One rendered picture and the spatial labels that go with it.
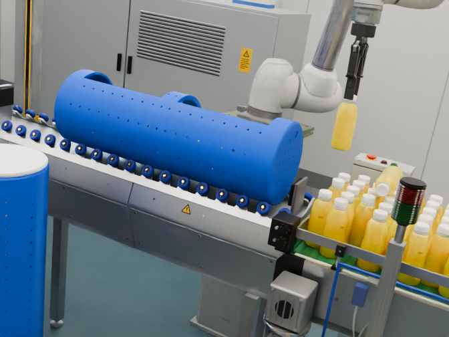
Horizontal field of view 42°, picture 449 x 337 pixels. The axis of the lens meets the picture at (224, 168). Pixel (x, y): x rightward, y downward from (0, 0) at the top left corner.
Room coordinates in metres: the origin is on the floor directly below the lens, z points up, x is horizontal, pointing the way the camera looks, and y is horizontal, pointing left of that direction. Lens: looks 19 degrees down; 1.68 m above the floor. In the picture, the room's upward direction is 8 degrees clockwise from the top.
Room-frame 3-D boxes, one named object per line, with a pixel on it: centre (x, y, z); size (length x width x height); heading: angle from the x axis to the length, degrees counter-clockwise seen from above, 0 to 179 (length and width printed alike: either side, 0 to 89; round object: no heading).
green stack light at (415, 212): (1.32, -0.45, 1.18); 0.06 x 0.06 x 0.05
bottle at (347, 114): (1.87, -0.37, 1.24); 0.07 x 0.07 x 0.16
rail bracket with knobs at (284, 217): (1.60, -0.21, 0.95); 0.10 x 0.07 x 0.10; 155
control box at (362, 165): (1.98, -0.56, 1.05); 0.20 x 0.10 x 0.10; 65
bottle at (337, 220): (1.60, -0.35, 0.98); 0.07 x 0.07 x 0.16
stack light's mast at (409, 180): (1.32, -0.45, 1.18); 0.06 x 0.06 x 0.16
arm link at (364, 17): (1.89, -0.37, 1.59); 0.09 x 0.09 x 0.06
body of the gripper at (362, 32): (1.88, -0.37, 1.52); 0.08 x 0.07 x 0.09; 155
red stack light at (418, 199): (1.32, -0.45, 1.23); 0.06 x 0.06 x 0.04
